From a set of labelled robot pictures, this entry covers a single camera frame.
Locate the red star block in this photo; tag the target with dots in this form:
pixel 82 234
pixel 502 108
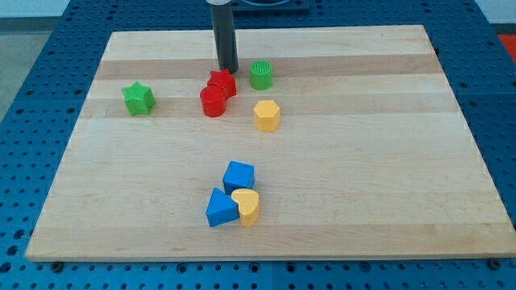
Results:
pixel 225 81

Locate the green star block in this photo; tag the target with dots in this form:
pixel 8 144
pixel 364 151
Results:
pixel 138 99

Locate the yellow hexagon block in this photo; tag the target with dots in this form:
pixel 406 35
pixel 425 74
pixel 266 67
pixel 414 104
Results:
pixel 267 115

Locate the blue cube block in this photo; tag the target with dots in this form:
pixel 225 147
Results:
pixel 238 176

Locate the yellow heart block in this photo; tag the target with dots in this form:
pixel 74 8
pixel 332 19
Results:
pixel 248 202

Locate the red cylinder block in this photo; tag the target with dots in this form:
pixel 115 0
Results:
pixel 213 101

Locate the light wooden board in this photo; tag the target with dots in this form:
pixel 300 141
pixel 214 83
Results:
pixel 372 158

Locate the blue triangle block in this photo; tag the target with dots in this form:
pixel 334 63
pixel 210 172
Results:
pixel 221 208

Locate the green cylinder block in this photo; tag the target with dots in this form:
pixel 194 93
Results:
pixel 261 74

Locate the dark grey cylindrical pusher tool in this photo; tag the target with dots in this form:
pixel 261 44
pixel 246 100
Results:
pixel 224 34

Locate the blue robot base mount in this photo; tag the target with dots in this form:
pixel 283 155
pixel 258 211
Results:
pixel 270 5

